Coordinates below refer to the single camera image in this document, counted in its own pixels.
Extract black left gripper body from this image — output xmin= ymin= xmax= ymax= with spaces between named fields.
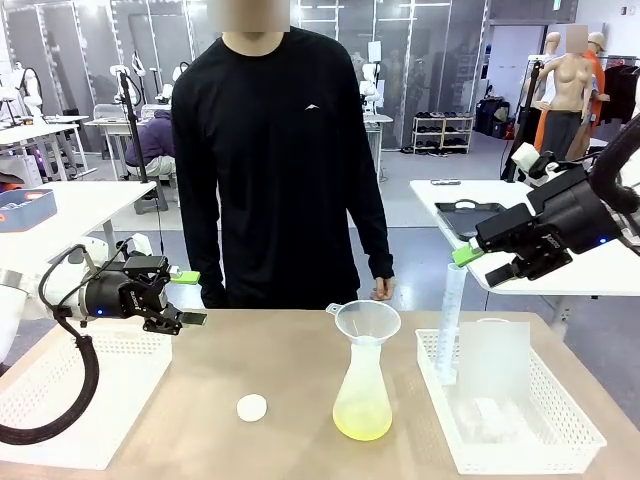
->
xmin=82 ymin=275 xmax=169 ymax=322

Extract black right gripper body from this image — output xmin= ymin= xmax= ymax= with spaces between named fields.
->
xmin=527 ymin=167 xmax=624 ymax=254

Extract translucent plastic graduated cylinder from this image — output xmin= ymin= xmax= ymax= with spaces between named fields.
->
xmin=433 ymin=263 xmax=466 ymax=386

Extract clear plastic measuring beaker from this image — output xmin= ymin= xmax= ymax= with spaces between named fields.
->
xmin=458 ymin=318 xmax=532 ymax=444

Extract clear plastic funnel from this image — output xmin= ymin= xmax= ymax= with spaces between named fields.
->
xmin=325 ymin=299 xmax=402 ymax=351

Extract translucent plastic conical flask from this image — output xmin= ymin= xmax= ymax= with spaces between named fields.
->
xmin=332 ymin=337 xmax=394 ymax=442

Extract person's left forearm black sleeve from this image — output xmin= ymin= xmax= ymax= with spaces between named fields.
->
xmin=347 ymin=184 xmax=396 ymax=280

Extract person's right forearm black sleeve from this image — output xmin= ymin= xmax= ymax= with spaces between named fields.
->
xmin=177 ymin=189 xmax=226 ymax=309

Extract person's left hand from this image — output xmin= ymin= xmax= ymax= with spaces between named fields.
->
xmin=370 ymin=276 xmax=397 ymax=302

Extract white perforated plastic basket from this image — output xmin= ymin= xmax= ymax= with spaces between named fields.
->
xmin=0 ymin=319 xmax=174 ymax=471
xmin=414 ymin=327 xmax=609 ymax=475

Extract black luggage bags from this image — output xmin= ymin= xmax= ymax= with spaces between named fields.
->
xmin=474 ymin=97 xmax=514 ymax=140

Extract shoe rack with shoes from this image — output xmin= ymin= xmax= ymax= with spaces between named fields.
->
xmin=410 ymin=112 xmax=475 ymax=155

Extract white round lid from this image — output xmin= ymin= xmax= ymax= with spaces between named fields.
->
xmin=236 ymin=393 xmax=268 ymax=424

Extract seated person purple hoodie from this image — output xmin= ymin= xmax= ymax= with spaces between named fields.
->
xmin=124 ymin=108 xmax=177 ymax=177

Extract blue bin orange contents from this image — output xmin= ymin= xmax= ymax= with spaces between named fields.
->
xmin=0 ymin=188 xmax=57 ymax=234

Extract rack of dark clothes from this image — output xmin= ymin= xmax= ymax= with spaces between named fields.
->
xmin=597 ymin=54 xmax=640 ymax=126

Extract tan mannequin torso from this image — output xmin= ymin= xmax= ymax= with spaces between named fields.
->
xmin=530 ymin=49 xmax=596 ymax=161

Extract black stand pole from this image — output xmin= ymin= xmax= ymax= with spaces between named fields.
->
xmin=115 ymin=68 xmax=151 ymax=185

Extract orange-clad figure with hat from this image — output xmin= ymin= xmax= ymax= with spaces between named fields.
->
xmin=583 ymin=32 xmax=612 ymax=141

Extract person in black shirt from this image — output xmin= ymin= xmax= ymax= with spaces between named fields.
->
xmin=170 ymin=0 xmax=396 ymax=311

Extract white desk grey legs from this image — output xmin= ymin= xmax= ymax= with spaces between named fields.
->
xmin=0 ymin=114 xmax=91 ymax=182

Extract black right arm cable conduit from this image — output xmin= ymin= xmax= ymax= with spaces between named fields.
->
xmin=589 ymin=119 xmax=640 ymax=251

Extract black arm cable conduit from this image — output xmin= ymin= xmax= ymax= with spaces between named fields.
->
xmin=589 ymin=119 xmax=640 ymax=251
xmin=0 ymin=243 xmax=126 ymax=446

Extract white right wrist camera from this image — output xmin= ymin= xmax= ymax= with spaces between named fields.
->
xmin=509 ymin=141 xmax=560 ymax=184

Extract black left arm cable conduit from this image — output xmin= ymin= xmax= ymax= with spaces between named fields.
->
xmin=0 ymin=243 xmax=126 ymax=446

